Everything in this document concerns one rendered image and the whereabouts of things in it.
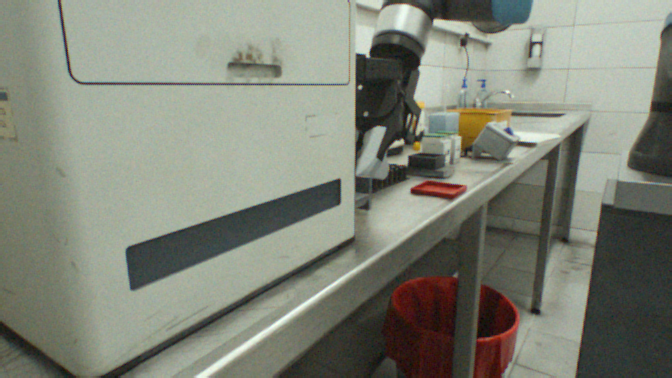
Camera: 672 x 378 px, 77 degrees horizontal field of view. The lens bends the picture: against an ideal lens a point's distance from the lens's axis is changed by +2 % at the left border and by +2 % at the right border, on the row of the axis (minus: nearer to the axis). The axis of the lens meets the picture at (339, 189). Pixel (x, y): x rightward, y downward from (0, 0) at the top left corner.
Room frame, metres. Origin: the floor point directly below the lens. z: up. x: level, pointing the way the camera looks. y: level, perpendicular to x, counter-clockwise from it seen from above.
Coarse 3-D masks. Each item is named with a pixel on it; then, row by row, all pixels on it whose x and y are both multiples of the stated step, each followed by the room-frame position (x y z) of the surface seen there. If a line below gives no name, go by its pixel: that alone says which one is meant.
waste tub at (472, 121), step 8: (456, 112) 1.08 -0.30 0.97; (464, 112) 1.07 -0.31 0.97; (472, 112) 1.06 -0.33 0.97; (480, 112) 1.04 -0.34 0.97; (488, 112) 1.16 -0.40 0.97; (496, 112) 1.15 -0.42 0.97; (504, 112) 1.08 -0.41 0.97; (464, 120) 1.07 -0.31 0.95; (472, 120) 1.06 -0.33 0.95; (480, 120) 1.04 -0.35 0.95; (488, 120) 1.03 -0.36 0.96; (496, 120) 1.03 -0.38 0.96; (504, 120) 1.08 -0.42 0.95; (464, 128) 1.07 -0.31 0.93; (472, 128) 1.06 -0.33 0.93; (480, 128) 1.04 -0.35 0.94; (464, 136) 1.07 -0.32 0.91; (472, 136) 1.05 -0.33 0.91; (464, 144) 1.07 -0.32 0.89
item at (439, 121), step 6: (432, 114) 0.97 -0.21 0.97; (438, 114) 0.96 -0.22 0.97; (444, 114) 0.96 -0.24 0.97; (450, 114) 0.97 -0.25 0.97; (456, 114) 1.01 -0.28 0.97; (432, 120) 0.96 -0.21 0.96; (438, 120) 0.96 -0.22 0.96; (444, 120) 0.95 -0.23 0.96; (450, 120) 0.98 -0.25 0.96; (456, 120) 1.02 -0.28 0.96; (432, 126) 0.96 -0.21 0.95; (438, 126) 0.96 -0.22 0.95; (444, 126) 0.95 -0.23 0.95; (450, 126) 0.98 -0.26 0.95; (456, 126) 1.02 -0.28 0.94; (432, 132) 0.96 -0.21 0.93; (462, 150) 1.02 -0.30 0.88
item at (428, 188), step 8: (424, 184) 0.68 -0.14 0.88; (432, 184) 0.69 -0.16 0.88; (440, 184) 0.68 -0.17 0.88; (448, 184) 0.67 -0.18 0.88; (456, 184) 0.67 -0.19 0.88; (416, 192) 0.63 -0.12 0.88; (424, 192) 0.63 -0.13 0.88; (432, 192) 0.62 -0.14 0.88; (440, 192) 0.61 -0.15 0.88; (448, 192) 0.64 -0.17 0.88; (456, 192) 0.62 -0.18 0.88
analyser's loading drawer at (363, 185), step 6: (360, 180) 0.48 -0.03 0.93; (366, 180) 0.48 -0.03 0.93; (360, 186) 0.48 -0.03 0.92; (366, 186) 0.48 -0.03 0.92; (360, 192) 0.48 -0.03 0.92; (366, 192) 0.48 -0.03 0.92; (360, 198) 0.46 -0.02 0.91; (366, 198) 0.47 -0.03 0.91; (360, 204) 0.47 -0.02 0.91; (366, 204) 0.48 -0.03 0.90; (366, 210) 0.48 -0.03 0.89
